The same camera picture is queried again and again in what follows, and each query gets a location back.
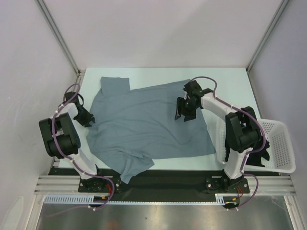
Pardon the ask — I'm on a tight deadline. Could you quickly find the right aluminium frame post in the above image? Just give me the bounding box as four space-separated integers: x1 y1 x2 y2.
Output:
246 0 291 74

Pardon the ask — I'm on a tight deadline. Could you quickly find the aluminium front rail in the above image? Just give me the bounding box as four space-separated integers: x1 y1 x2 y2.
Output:
34 175 296 196

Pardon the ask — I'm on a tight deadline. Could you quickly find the white slotted cable duct right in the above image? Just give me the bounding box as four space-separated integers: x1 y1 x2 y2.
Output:
215 193 243 206

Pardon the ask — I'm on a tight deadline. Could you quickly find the black t shirt in basket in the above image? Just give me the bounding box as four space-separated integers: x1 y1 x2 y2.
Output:
224 140 270 167

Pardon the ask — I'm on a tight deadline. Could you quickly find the light blue t shirt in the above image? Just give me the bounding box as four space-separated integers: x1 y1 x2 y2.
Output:
86 77 216 183

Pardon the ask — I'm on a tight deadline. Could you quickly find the white slotted cable duct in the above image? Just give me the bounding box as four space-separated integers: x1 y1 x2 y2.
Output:
44 195 108 205
215 193 243 206

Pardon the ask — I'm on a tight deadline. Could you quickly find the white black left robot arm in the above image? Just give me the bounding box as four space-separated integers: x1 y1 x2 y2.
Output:
39 92 106 193

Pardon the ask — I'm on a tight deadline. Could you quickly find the white perforated plastic basket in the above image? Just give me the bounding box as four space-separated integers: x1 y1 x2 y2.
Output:
215 119 296 173

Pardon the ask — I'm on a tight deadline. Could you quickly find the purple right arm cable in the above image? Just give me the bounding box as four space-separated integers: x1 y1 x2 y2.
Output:
189 76 271 213

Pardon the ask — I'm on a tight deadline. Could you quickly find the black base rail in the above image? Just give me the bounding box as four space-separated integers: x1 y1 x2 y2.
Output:
49 168 250 204

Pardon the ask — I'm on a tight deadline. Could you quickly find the aluminium frame post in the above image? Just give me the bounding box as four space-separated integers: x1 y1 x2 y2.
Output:
246 0 291 74
35 0 85 82

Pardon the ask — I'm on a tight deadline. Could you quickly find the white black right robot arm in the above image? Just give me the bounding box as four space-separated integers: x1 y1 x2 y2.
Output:
175 79 266 193

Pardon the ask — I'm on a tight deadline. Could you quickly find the left aluminium frame post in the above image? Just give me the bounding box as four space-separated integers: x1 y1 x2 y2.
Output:
35 0 85 82

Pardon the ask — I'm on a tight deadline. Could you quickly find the white slotted cable duct left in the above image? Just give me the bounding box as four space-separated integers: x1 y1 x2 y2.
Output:
44 195 108 205

